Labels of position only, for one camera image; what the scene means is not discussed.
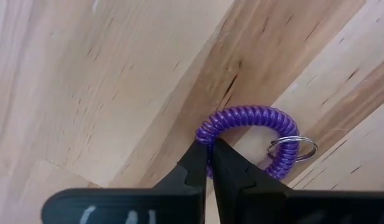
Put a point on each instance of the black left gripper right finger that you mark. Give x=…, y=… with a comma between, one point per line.
x=257, y=205

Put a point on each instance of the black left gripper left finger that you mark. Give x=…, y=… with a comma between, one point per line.
x=166, y=205

